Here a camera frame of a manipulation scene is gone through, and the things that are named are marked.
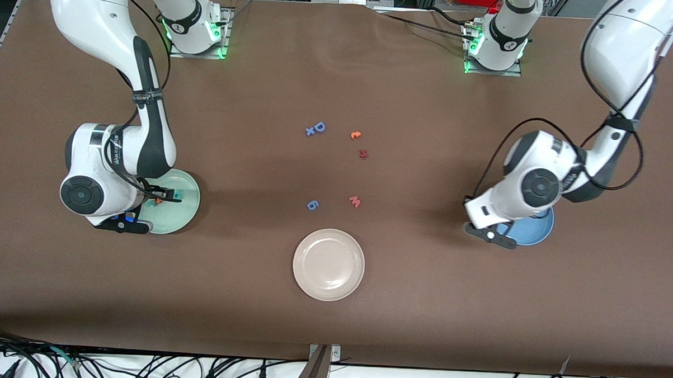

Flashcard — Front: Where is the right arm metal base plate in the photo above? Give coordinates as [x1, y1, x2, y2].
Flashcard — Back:
[170, 4, 233, 60]

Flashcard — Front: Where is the aluminium table frame rail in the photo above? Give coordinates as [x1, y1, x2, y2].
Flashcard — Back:
[0, 0, 41, 87]

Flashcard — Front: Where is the teal floor cable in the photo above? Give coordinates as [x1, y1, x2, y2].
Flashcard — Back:
[49, 346, 82, 370]

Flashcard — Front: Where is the mint green plate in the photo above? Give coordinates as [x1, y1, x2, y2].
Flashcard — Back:
[144, 168, 202, 236]

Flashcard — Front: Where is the black tabletop cable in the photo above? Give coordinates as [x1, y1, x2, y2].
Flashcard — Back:
[370, 4, 481, 44]

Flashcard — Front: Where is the blue plate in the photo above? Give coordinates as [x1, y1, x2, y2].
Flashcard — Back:
[502, 203, 556, 248]

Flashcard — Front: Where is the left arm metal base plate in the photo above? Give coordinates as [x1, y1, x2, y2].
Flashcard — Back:
[464, 20, 525, 77]

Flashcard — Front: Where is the beige plate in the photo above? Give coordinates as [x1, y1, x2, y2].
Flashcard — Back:
[291, 227, 366, 303]

